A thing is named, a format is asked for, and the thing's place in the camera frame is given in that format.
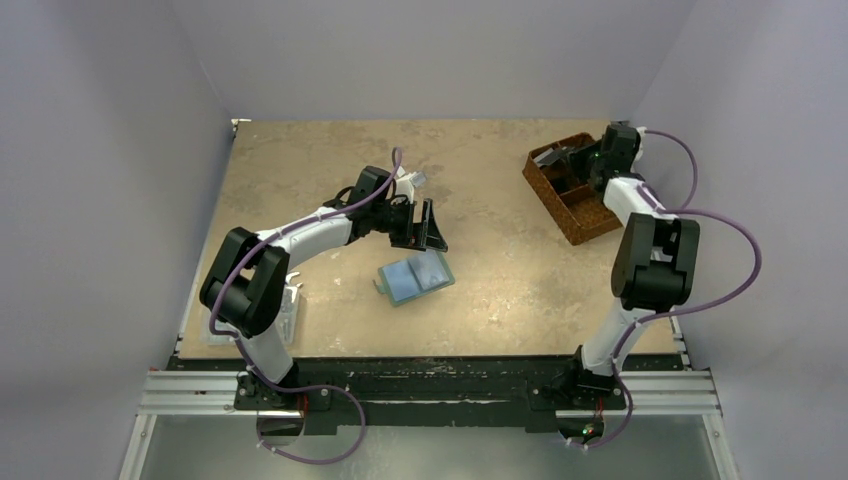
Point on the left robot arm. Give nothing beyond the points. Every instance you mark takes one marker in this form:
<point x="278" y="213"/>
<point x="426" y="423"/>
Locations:
<point x="244" y="287"/>

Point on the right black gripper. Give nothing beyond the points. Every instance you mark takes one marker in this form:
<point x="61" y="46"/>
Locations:
<point x="577" y="168"/>

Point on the green card holder wallet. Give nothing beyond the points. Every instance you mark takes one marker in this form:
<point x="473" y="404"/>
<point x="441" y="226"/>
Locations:
<point x="414" y="277"/>

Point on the brown woven divided basket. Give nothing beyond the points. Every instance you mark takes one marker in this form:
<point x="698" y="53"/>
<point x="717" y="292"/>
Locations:
<point x="576" y="209"/>

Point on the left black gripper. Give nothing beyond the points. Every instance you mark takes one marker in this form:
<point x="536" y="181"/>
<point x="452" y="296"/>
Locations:
<point x="414" y="233"/>

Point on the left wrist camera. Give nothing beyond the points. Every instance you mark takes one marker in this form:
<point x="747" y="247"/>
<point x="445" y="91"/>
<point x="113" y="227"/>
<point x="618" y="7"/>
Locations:
<point x="416" y="179"/>

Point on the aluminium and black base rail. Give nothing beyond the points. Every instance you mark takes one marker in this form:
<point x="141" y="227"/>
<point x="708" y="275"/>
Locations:
<point x="530" y="393"/>

